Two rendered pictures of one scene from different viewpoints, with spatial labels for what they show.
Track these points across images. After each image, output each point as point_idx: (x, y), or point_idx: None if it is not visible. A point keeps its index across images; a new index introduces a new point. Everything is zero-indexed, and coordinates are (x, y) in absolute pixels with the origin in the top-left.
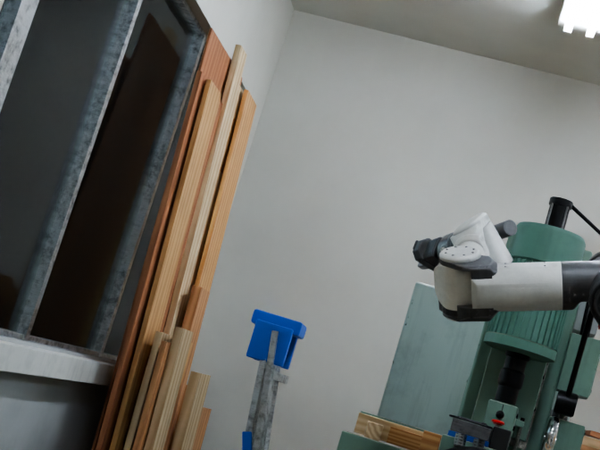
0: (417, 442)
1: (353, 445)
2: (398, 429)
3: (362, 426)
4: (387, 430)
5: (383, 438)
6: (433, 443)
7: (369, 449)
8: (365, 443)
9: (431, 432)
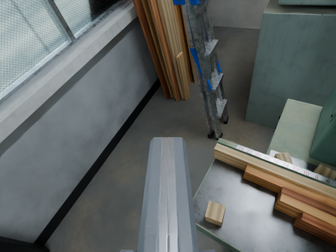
0: (275, 188)
1: (196, 226)
2: (253, 175)
3: (220, 157)
4: (244, 165)
5: (241, 168)
6: (292, 211)
7: (211, 236)
8: (206, 232)
9: (289, 204)
